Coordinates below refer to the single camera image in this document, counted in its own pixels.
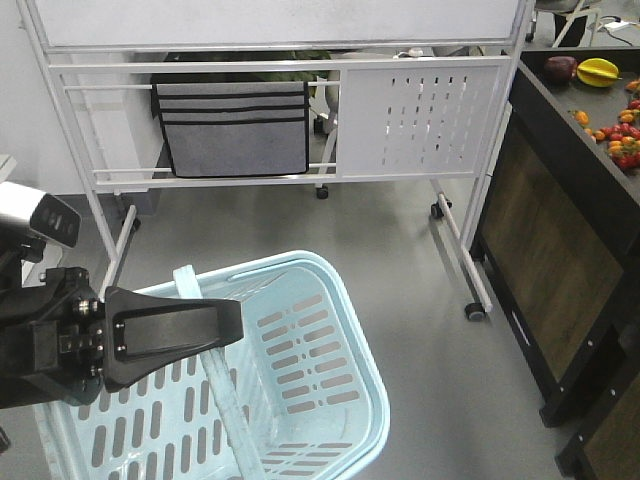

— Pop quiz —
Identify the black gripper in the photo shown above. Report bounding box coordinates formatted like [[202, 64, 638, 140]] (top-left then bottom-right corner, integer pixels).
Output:
[[1, 267, 244, 409]]

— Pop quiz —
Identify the light blue plastic basket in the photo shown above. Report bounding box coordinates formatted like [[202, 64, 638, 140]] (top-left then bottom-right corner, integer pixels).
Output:
[[33, 250, 390, 479]]

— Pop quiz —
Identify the grey fabric pocket organizer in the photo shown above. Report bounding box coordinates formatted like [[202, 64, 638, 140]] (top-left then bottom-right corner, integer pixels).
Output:
[[152, 81, 309, 179]]

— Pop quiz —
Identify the white whiteboard stand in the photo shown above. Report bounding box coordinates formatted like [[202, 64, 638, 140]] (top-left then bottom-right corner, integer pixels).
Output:
[[17, 1, 533, 320]]

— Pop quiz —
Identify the dark wooden display table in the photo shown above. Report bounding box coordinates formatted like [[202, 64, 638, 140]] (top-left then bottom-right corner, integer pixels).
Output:
[[472, 47, 639, 479]]

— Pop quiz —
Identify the dark purple fruit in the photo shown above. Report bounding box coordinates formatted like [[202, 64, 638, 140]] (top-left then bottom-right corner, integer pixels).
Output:
[[543, 55, 578, 85]]

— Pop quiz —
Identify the yellow star fruit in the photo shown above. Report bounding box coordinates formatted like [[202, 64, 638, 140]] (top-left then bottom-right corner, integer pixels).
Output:
[[577, 58, 620, 88]]

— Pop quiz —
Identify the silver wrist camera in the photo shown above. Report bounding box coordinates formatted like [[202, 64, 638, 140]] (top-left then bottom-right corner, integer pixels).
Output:
[[1, 181, 81, 248]]

